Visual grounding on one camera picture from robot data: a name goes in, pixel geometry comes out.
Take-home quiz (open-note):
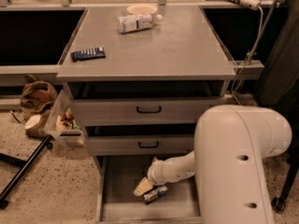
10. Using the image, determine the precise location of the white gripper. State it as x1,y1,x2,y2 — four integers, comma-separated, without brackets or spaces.
134,157,179,197

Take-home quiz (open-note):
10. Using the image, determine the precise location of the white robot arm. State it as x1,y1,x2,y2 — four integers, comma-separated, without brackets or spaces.
134,105,292,224

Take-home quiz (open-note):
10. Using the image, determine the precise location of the middle grey drawer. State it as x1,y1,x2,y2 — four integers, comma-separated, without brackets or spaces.
86,134,193,156

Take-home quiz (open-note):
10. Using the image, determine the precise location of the bottom open grey drawer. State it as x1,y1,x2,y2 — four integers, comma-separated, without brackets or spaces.
95,155,202,224

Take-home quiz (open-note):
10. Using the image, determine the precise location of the top grey drawer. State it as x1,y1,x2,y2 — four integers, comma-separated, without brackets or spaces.
70,97,225,127

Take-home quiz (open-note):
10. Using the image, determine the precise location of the grey drawer cabinet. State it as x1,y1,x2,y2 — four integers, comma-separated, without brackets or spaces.
56,5,236,161

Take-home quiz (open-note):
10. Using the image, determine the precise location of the clear plastic bin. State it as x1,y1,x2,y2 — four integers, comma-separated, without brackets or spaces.
44,91,84,147

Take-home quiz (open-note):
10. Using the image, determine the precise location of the black metal stand leg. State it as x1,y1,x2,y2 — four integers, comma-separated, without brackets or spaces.
0,136,52,210

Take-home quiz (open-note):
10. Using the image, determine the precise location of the dark blue snack bar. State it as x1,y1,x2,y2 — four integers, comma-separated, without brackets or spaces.
71,47,106,62

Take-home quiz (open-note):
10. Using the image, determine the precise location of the brown paper bag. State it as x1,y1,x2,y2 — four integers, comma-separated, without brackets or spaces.
20,75,58,120

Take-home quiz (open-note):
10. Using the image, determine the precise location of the white plastic water bottle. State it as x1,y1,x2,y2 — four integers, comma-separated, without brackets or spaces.
118,13,162,34

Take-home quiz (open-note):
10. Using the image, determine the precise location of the black office chair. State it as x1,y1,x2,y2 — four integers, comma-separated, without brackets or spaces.
271,79,299,213

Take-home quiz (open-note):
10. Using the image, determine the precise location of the beige bowl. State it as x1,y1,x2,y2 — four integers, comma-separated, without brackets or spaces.
127,4,158,14

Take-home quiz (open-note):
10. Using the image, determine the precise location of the grey cable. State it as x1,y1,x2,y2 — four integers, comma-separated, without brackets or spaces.
230,7,264,105

